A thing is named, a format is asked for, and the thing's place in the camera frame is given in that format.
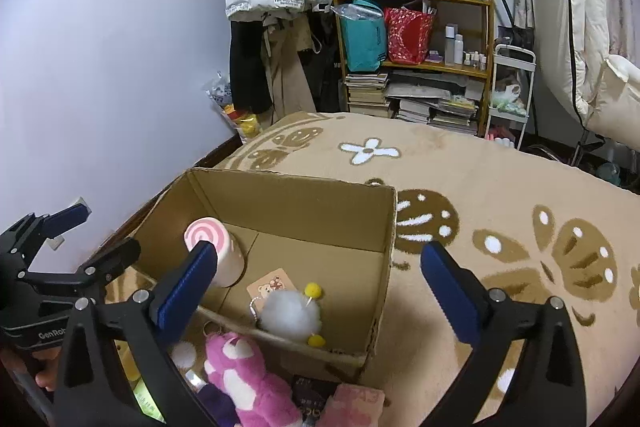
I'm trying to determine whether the green white plastic bag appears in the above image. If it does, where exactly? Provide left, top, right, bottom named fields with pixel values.
left=490, top=82, right=529, bottom=118

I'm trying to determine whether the pink bear plush toy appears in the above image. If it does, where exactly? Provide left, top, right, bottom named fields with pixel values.
left=202, top=332, right=304, bottom=427

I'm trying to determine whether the beige hanging garment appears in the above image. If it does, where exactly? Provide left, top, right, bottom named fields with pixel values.
left=260, top=14, right=321, bottom=118

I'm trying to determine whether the red patterned bag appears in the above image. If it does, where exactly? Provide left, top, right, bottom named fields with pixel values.
left=384, top=6, right=435, bottom=66

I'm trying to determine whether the bear print card tag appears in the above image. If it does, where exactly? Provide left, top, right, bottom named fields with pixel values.
left=246, top=268, right=297, bottom=308

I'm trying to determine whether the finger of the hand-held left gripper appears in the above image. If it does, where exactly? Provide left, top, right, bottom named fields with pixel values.
left=42, top=202, right=90, bottom=240
left=75, top=237, right=143, bottom=301

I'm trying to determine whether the cream folded mattress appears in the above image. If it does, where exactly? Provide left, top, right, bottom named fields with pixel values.
left=522, top=0, right=640, bottom=168

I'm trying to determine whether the dark long handle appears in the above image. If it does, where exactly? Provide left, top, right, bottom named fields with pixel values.
left=492, top=0, right=516, bottom=32

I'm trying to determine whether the stack of books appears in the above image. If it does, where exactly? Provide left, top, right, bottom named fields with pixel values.
left=344, top=72, right=394, bottom=118

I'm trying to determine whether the pink swirl plush roll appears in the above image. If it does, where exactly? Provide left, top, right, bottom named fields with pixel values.
left=184, top=217, right=246, bottom=289

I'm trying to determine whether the plastic bag of toys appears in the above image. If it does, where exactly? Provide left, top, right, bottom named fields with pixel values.
left=202, top=72, right=264, bottom=144

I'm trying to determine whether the tall white bottle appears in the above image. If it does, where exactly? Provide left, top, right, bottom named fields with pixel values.
left=444, top=24, right=459, bottom=66

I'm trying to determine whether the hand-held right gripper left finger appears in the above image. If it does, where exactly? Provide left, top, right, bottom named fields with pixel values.
left=52, top=240, right=220, bottom=427

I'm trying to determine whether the person's left hand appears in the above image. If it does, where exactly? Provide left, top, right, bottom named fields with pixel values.
left=0, top=348, right=62, bottom=393

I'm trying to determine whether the dark purple packet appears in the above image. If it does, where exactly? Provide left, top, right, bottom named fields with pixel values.
left=292, top=374, right=342, bottom=427

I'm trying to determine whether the pale pink packet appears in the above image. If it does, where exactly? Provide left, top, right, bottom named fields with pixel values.
left=320, top=383, right=387, bottom=427

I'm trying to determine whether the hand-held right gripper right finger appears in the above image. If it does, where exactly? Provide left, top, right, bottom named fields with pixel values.
left=420, top=240, right=587, bottom=427

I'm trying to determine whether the black hanging garment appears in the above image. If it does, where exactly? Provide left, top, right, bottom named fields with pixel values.
left=305, top=7, right=347, bottom=112

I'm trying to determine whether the green packet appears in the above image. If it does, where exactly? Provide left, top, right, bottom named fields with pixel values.
left=132, top=377, right=167, bottom=424

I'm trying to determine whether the white trolley cart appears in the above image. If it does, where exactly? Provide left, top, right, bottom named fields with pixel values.
left=482, top=44, right=537, bottom=152

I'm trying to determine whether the pile of magazines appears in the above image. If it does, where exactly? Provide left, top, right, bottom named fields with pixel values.
left=385, top=69, right=486, bottom=136

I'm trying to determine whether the white pompom plush keychain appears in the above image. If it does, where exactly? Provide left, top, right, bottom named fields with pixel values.
left=249, top=282, right=327, bottom=348

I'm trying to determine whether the brown cardboard box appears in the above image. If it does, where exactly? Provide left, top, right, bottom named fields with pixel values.
left=102, top=167, right=399, bottom=383

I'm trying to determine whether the clear plastic bag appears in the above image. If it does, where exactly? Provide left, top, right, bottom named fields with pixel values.
left=331, top=2, right=386, bottom=24

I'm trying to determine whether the teal bag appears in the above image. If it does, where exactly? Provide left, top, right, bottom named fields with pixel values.
left=340, top=0, right=389, bottom=72

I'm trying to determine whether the white fluffy ball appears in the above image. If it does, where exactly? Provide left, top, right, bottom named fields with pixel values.
left=170, top=341, right=199, bottom=371

